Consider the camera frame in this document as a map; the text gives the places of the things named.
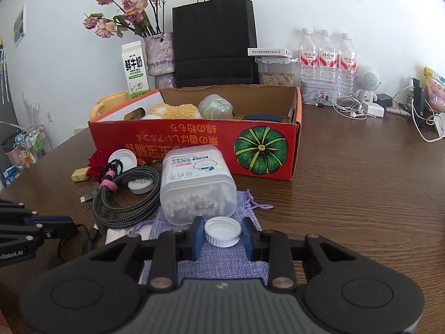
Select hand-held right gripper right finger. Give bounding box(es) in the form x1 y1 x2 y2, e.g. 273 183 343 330
242 217 348 288

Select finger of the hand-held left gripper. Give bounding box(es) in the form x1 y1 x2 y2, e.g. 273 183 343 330
0 199 39 218
0 216 76 247

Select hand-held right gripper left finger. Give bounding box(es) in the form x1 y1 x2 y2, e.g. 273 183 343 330
88 216 205 289

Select white ribbed bottle cap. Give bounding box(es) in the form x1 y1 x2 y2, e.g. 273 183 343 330
204 217 241 247

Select purple fabric drawstring pouch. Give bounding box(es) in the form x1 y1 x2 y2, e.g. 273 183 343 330
139 190 275 286

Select clear cotton swab box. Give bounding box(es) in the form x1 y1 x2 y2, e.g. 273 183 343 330
159 145 238 227

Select red rose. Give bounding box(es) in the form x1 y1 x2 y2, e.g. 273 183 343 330
88 148 115 183

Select wide white lid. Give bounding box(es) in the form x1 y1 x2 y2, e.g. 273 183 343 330
108 149 138 173

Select orange cardboard box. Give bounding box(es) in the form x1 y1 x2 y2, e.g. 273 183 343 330
88 85 302 181

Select navy zip case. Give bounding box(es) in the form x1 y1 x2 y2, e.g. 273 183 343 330
241 112 283 123

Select crumpled white tissue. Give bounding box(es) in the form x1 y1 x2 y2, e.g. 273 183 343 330
105 229 129 246

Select white round disc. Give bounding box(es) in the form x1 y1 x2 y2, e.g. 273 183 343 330
127 178 155 195

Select lavender sprigs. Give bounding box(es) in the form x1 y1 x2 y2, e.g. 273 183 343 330
21 92 42 129

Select yellow fluffy sponge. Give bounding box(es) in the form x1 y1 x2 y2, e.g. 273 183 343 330
141 102 202 121

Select iridescent wrapped ball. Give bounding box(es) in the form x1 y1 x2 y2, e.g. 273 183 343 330
198 94 234 119

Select yellow mug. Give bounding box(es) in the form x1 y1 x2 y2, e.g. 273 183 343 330
91 91 130 119

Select printed tin box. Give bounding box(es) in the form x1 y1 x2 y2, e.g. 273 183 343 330
301 80 339 105

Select clear seed container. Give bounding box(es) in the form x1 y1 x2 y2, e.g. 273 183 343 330
255 56 299 86

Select white green milk carton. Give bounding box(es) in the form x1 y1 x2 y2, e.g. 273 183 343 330
122 41 151 100

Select white power adapter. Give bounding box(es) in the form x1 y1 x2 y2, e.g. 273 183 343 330
362 102 386 118

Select purple textured vase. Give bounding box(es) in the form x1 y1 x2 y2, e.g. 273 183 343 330
144 32 176 89

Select flat white box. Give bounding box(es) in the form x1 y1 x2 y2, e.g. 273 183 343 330
248 47 293 57

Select clear water bottle red label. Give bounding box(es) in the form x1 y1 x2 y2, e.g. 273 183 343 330
318 30 338 84
337 33 357 97
300 28 320 84

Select black paper bag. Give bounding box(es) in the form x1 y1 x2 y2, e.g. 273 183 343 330
172 0 259 87

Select white robot speaker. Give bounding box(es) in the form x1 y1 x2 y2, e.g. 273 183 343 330
355 65 382 102

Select black electronic device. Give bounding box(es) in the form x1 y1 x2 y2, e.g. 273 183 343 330
410 78 428 126

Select dried pink rose bouquet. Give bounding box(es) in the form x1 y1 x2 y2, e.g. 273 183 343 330
83 0 165 39

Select yellow snack bag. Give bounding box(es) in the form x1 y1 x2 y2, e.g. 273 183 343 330
422 65 445 112

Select grey braided cable coil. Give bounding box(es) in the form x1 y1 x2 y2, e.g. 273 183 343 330
79 166 162 242

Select white wired earphones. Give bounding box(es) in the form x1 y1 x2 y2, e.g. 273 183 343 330
332 95 369 118

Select wall vent panel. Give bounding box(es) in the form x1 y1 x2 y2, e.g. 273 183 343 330
13 5 26 46

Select white cable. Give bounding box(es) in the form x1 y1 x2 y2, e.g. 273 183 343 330
412 104 445 143

